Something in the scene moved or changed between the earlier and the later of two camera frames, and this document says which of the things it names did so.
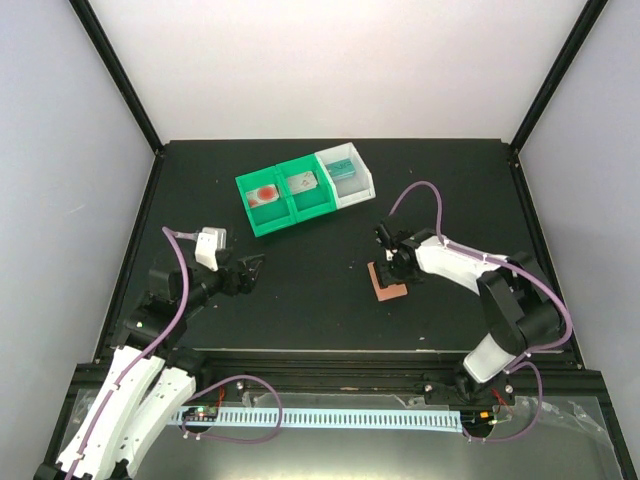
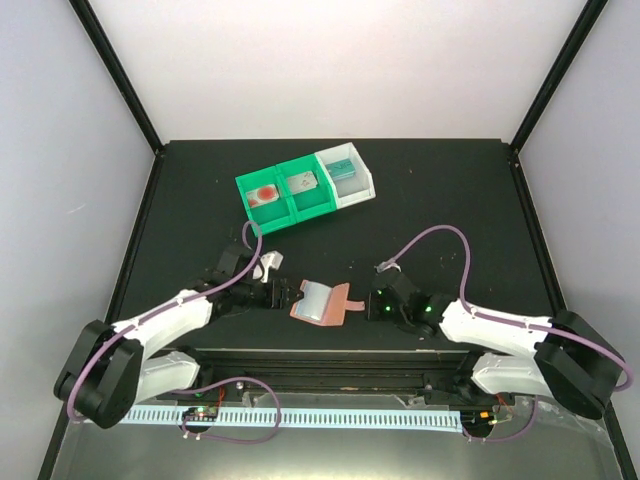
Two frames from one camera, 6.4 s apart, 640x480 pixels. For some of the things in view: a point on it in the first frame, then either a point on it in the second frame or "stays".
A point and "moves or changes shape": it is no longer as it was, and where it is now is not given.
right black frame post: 578,39 stays
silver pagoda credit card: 301,182 stays
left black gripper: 234,287 → 280,302
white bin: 353,189 stays
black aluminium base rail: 542,374 stays
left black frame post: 99,34 stays
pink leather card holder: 388,293 moves or changes shape
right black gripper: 386,277 → 372,310
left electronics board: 201,414 stays
